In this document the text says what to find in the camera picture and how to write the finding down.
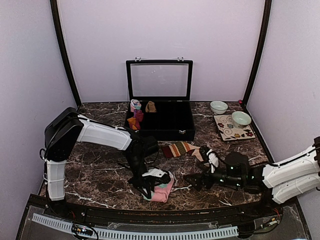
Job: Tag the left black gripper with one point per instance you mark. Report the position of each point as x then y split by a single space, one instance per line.
144 183

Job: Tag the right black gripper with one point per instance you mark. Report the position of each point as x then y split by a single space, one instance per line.
199 177

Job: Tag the pink patterned sock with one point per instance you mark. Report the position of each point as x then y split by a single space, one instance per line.
161 192

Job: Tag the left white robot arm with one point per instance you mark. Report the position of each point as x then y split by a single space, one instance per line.
69 127

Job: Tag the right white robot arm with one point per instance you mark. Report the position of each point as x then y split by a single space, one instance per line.
277 182

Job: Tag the striped brown beige sock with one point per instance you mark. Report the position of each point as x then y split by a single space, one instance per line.
181 148

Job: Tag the floral square plate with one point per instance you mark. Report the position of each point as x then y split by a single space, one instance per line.
229 132

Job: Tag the rolled orange sock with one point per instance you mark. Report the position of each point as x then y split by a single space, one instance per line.
134 123

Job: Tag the rolled purple red sock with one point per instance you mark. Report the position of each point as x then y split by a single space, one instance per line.
138 114

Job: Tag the near pale green bowl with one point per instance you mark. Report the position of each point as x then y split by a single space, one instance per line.
240 119

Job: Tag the pale green bowl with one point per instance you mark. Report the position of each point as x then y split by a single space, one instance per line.
218 107
240 119

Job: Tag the rolled brown sock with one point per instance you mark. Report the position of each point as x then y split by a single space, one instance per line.
150 107

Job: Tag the far pale green bowl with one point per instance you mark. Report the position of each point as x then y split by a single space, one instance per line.
218 107

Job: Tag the small circuit board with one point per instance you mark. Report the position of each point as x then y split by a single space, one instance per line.
81 230

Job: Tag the rolled pink white sock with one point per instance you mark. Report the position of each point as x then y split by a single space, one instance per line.
135 105

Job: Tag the black glass-lid storage box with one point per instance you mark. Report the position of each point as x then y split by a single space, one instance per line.
167 83

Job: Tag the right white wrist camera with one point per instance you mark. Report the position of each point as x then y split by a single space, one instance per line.
210 158

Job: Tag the white slotted cable duct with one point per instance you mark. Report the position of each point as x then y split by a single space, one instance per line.
126 231

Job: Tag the left black frame post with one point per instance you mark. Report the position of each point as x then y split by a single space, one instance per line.
63 51

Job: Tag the black frame post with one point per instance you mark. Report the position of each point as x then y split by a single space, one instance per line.
63 51
258 52

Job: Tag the right black frame post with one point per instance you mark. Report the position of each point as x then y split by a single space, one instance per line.
258 52

